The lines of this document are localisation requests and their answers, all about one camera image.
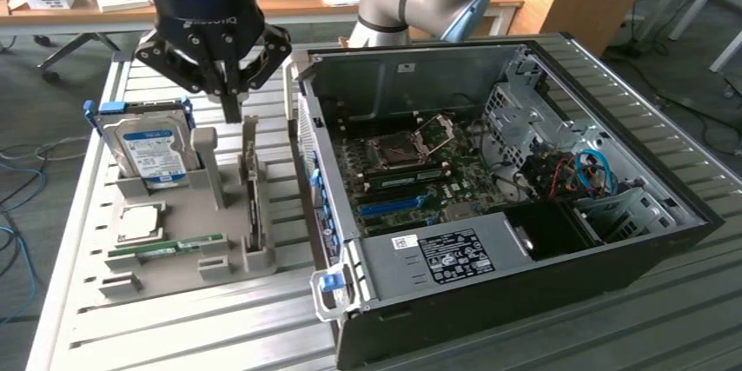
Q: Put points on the blue slot retainer clip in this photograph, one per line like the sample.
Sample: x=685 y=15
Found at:
x=315 y=179

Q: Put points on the grey power supply unit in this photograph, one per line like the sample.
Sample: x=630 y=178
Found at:
x=399 y=266

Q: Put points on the blue expansion slot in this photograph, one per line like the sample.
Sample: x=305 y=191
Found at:
x=394 y=206

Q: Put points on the hard disk in blue carrier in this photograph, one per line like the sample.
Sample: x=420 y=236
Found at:
x=151 y=149

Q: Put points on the black plastic duct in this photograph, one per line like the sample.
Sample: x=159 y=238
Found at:
x=550 y=227

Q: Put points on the perforated metal disk bay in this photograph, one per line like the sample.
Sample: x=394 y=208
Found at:
x=510 y=119

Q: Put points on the metal socket cover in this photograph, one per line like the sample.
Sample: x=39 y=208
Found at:
x=436 y=132

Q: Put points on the silver CPU chip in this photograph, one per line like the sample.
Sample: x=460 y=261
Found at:
x=139 y=223

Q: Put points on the silver chipset heatsink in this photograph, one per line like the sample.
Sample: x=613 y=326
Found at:
x=464 y=213

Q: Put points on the black open PC case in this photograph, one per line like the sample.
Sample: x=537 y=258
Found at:
x=522 y=301

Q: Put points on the grey metal disk bay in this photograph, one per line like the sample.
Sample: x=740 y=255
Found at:
x=626 y=214

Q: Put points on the CPU socket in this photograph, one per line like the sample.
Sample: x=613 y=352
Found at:
x=399 y=151

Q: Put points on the grey parts rack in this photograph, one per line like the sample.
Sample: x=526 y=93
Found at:
x=186 y=214

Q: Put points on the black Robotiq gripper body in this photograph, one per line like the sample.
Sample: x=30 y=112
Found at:
x=197 y=1

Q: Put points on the blue case latch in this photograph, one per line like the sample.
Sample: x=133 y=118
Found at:
x=329 y=282

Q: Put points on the green motherboard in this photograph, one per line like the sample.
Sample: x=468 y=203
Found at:
x=458 y=197

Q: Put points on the office chair base with castors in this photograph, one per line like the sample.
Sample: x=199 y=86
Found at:
x=75 y=47

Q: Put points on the black Nvidia graphics card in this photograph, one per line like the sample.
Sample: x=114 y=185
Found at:
x=253 y=197

